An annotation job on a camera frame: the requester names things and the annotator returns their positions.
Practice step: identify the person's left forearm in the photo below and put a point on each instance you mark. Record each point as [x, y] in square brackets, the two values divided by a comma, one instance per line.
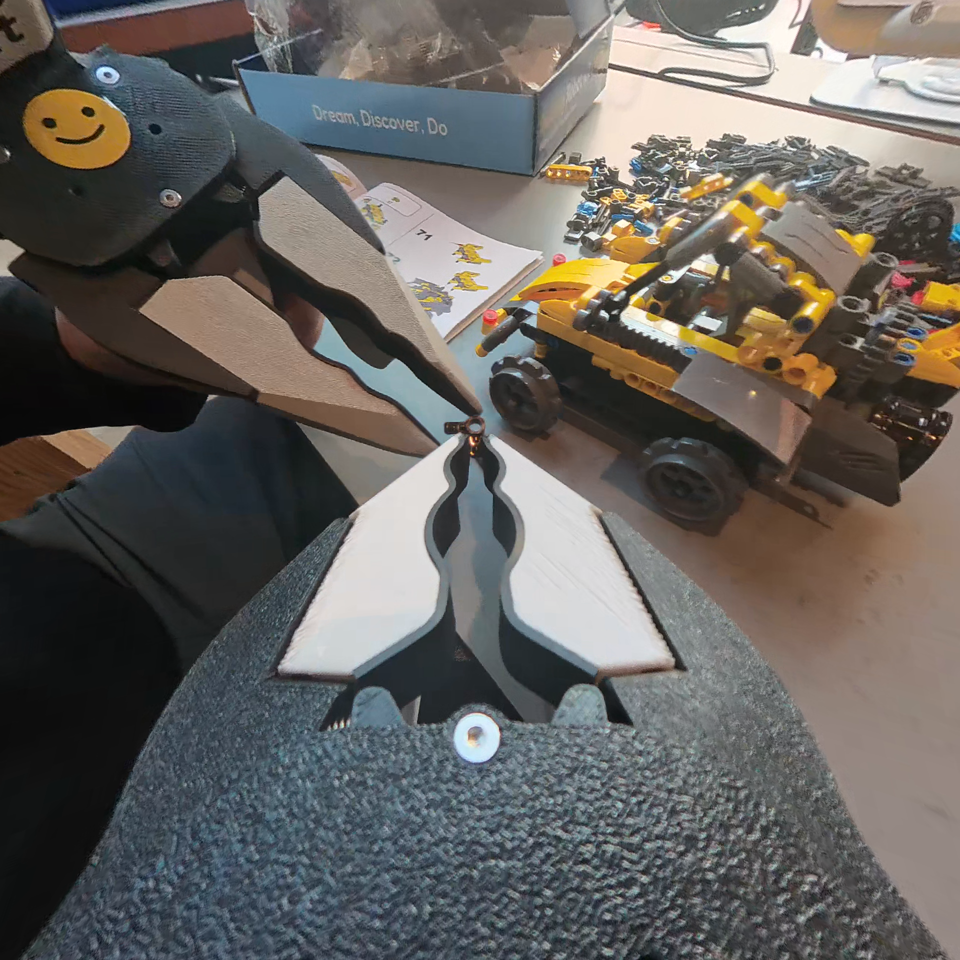
[75, 375]

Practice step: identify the pile of loose toy bricks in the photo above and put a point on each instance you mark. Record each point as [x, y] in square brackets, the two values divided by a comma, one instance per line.
[840, 180]

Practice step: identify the long yellow toy brick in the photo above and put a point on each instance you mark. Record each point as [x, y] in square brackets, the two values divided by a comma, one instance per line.
[567, 170]

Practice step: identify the yellow toy brick vehicle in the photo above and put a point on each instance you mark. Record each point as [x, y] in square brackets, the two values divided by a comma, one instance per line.
[750, 345]

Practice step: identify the person's black clothing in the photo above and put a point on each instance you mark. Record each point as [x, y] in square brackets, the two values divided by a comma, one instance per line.
[135, 600]

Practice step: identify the wooden post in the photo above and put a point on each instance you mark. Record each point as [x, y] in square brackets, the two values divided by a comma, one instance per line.
[53, 468]

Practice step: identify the crumpled clear plastic bags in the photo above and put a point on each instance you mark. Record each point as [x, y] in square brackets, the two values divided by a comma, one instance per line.
[420, 38]

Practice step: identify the person's left hand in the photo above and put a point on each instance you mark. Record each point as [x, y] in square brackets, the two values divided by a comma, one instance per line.
[105, 360]

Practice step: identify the grey desk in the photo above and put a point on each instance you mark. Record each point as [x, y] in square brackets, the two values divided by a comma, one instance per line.
[840, 630]

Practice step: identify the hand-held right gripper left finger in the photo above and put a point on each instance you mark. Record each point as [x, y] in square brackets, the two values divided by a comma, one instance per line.
[375, 600]

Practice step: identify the blue cardboard box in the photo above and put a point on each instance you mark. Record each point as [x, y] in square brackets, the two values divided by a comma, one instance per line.
[435, 120]

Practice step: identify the toy brick instruction booklet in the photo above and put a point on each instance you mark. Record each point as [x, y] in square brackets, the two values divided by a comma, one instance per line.
[435, 248]

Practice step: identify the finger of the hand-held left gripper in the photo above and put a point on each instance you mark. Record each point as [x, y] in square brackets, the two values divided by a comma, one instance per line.
[255, 353]
[360, 285]

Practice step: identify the clipboard with instruction sheet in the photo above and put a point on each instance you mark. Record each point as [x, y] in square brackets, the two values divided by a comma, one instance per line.
[900, 23]

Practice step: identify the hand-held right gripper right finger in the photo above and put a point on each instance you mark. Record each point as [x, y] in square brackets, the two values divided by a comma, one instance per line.
[593, 593]

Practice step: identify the small black toy pin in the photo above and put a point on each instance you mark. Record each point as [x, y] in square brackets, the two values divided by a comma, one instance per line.
[468, 429]

